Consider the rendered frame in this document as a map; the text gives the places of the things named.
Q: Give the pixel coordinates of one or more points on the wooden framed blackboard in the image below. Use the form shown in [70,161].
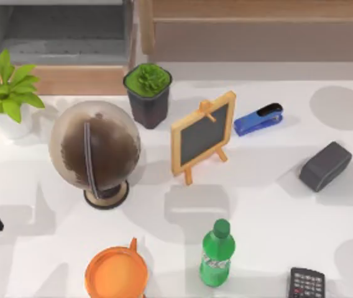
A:
[203,133]

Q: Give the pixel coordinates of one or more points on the green plant in black pot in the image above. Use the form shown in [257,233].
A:
[148,93]

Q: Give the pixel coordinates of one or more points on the brown globe on stand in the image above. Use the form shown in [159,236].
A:
[94,146]

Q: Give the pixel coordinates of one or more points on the blue stapler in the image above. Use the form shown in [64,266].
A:
[257,121]

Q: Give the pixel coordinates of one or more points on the green bottle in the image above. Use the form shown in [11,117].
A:
[217,257]

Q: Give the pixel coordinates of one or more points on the orange bowl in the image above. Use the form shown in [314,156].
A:
[116,273]

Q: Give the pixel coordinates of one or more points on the wooden cupboard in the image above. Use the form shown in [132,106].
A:
[257,28]

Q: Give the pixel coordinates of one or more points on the dark grey rounded box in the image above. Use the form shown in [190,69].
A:
[325,166]

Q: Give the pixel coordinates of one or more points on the pulled out wooden drawer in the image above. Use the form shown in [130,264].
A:
[61,43]

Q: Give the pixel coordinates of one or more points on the leafy plant in white pot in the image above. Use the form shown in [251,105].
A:
[4,93]

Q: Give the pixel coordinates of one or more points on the black calculator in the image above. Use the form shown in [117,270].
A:
[307,284]

